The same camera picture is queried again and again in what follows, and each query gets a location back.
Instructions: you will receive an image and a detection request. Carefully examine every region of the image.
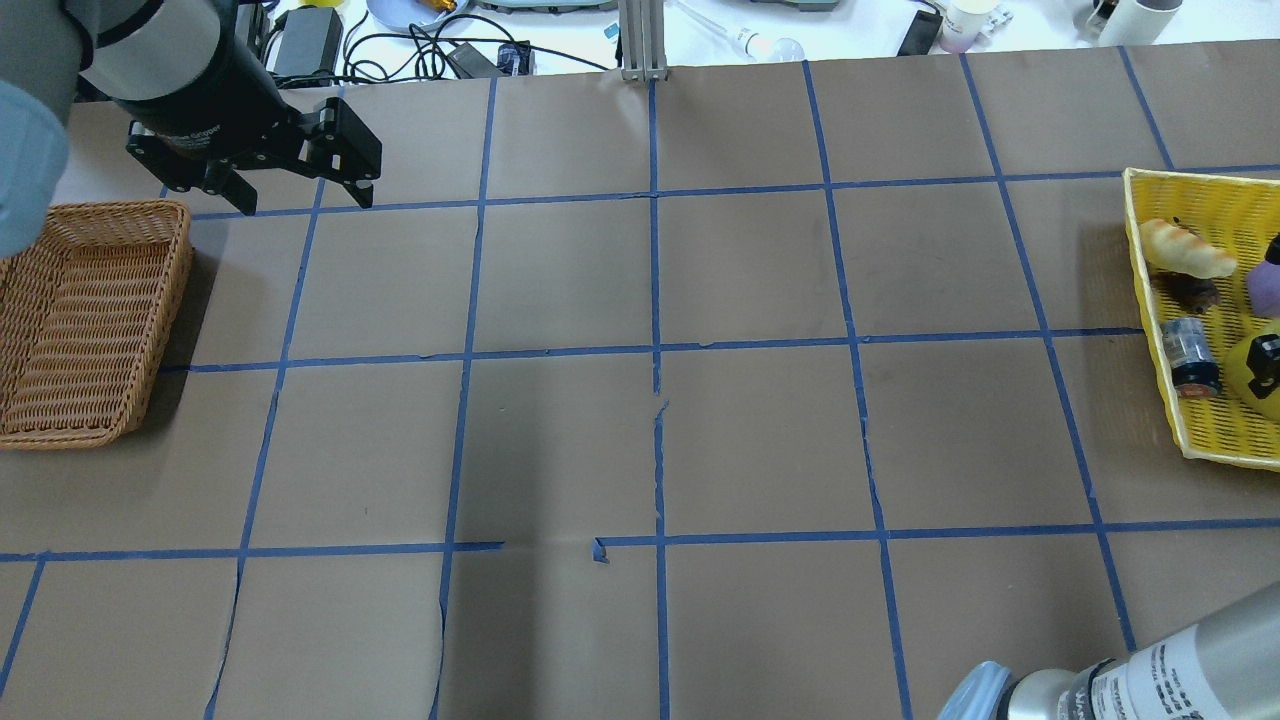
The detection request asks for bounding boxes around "brown wicker basket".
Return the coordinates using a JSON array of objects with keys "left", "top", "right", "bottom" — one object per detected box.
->
[{"left": 1, "top": 199, "right": 193, "bottom": 451}]

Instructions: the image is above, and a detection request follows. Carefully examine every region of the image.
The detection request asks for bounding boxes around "light bulb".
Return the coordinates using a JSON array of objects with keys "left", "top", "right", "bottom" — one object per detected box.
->
[{"left": 668, "top": 1, "right": 806, "bottom": 63}]

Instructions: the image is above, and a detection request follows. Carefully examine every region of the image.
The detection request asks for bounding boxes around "small dark glass bottle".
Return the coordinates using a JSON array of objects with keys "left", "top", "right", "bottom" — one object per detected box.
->
[{"left": 1160, "top": 316, "right": 1222, "bottom": 398}]

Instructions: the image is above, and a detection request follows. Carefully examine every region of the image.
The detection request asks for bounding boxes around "aluminium frame post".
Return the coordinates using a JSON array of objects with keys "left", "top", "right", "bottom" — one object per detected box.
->
[{"left": 617, "top": 0, "right": 669, "bottom": 82}]

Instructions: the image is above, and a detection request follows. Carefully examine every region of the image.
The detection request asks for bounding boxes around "small brown toy piece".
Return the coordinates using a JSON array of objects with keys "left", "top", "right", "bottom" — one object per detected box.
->
[{"left": 1155, "top": 273, "right": 1222, "bottom": 315}]

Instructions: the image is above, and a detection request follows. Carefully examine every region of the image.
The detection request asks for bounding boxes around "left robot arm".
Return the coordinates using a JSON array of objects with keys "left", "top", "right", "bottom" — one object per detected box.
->
[{"left": 1, "top": 1, "right": 383, "bottom": 258}]

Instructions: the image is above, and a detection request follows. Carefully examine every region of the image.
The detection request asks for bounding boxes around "yellow plastic basket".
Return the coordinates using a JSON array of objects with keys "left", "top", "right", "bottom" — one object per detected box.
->
[{"left": 1123, "top": 168, "right": 1279, "bottom": 471}]

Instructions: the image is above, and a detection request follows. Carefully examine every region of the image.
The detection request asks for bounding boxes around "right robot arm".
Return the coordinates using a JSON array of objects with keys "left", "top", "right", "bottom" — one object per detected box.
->
[{"left": 940, "top": 336, "right": 1277, "bottom": 719}]

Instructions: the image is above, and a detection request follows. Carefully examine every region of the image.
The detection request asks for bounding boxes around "black power brick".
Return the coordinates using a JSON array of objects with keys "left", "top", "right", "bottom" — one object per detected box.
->
[{"left": 270, "top": 5, "right": 343, "bottom": 88}]

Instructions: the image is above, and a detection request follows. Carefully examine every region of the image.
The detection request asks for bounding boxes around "toy croissant bread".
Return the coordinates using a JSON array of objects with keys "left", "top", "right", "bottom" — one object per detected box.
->
[{"left": 1139, "top": 218, "right": 1238, "bottom": 279}]

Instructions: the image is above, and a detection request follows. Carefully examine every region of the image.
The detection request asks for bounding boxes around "purple foam cube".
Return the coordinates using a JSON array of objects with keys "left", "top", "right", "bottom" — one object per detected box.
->
[{"left": 1245, "top": 260, "right": 1280, "bottom": 319}]

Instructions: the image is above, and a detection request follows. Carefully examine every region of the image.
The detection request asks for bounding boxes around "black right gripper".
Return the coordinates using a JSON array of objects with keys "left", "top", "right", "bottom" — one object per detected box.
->
[{"left": 1245, "top": 334, "right": 1279, "bottom": 386}]

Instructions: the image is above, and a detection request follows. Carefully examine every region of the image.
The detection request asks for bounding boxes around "purple white cup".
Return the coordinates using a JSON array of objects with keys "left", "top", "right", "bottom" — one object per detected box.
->
[{"left": 938, "top": 0, "right": 998, "bottom": 54}]

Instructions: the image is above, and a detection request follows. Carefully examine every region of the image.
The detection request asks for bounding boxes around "yellow tape roll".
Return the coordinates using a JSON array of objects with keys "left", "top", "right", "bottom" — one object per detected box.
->
[{"left": 1221, "top": 325, "right": 1279, "bottom": 423}]

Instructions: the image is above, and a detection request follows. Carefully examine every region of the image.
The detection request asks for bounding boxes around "blue plate with brass part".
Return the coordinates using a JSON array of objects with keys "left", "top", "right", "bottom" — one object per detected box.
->
[{"left": 365, "top": 0, "right": 472, "bottom": 35}]

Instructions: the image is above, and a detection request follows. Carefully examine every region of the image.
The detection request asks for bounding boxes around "black power adapter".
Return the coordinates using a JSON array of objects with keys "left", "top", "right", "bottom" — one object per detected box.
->
[{"left": 896, "top": 10, "right": 945, "bottom": 56}]

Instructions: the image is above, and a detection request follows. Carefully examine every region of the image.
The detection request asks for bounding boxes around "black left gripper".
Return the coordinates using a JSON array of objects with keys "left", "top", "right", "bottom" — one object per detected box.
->
[{"left": 110, "top": 26, "right": 383, "bottom": 217}]

